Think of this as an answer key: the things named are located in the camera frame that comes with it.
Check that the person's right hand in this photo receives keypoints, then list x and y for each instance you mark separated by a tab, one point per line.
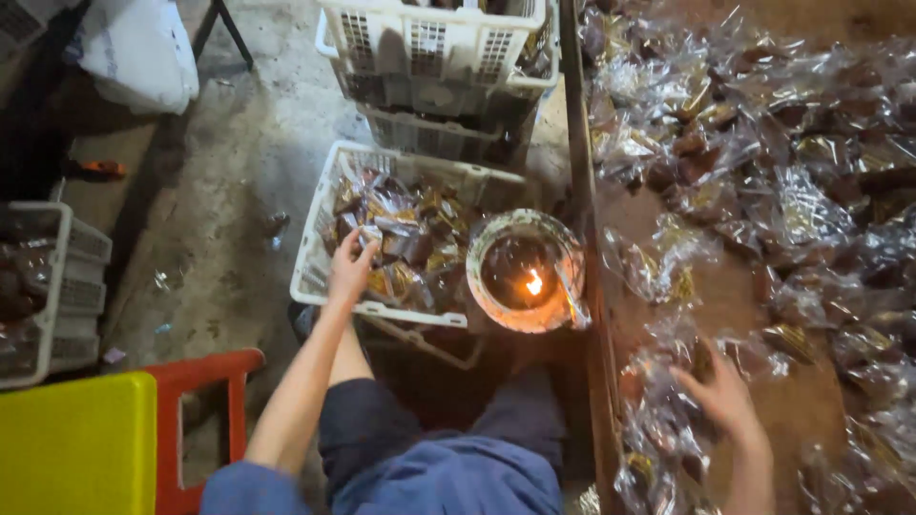
723	400

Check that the person's left hand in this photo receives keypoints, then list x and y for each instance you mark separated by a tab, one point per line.
349	275

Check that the white plastic basket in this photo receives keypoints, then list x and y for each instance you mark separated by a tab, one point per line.
436	39
429	96
315	250
429	136
68	286
422	343

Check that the heap of packets in basket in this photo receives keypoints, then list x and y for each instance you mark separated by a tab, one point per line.
419	236

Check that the crumpled clear wrapper scrap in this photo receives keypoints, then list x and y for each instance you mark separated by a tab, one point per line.
275	227
162	280

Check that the round candle bowl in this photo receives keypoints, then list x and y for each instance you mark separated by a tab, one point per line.
494	315

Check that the clear packet beside bowl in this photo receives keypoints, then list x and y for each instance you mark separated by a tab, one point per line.
572	300

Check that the candle flame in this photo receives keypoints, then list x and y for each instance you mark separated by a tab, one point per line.
534	284

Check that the person's blue shirt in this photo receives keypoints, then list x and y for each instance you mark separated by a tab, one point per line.
444	479

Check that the large heap of clear packets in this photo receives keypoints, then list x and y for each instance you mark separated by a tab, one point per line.
773	179

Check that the red plastic stool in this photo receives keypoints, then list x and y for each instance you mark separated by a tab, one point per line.
175	429

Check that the wooden table edge board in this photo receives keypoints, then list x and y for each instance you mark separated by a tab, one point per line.
581	164

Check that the black metal stand legs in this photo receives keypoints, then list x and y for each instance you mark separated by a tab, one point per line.
229	32

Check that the white sack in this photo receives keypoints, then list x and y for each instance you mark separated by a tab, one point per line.
139	54

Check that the yellow plastic stool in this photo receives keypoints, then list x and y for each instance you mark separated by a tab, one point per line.
75	447

